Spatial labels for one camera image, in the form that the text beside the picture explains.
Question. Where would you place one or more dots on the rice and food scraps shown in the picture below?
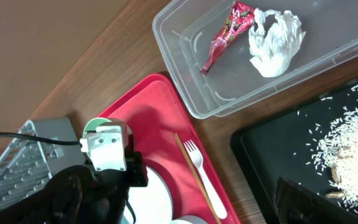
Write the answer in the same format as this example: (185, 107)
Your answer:
(331, 147)

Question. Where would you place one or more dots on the grey dishwasher rack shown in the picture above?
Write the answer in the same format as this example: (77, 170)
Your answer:
(40, 149)

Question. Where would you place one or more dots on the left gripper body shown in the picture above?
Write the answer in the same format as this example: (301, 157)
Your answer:
(115, 184)

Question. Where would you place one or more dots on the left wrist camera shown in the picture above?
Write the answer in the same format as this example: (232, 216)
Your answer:
(105, 147)

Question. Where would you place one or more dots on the light blue bowl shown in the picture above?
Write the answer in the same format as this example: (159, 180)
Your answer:
(188, 219)

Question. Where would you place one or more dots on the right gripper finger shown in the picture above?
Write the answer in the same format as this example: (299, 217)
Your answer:
(296, 204)

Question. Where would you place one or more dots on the black waste tray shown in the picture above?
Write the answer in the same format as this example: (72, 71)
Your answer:
(272, 149)

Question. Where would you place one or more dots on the light blue plate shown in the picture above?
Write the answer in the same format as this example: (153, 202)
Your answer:
(151, 204)

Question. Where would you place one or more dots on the red snack wrapper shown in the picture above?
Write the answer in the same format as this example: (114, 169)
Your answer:
(241, 18)

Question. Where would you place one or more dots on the clear plastic bin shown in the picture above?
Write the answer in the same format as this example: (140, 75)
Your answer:
(184, 30)

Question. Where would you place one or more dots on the green bowl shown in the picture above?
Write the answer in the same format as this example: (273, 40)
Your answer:
(92, 124)

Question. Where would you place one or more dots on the wooden chopstick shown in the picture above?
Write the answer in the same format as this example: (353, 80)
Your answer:
(196, 177)

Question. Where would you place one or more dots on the white plastic fork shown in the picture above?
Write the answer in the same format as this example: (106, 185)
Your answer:
(197, 160)

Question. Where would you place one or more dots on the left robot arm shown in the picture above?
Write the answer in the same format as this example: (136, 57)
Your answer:
(82, 194)

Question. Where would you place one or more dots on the white napkin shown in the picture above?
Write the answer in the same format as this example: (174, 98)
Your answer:
(274, 40)

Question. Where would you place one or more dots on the red plastic tray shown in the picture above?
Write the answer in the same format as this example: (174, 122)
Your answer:
(154, 112)

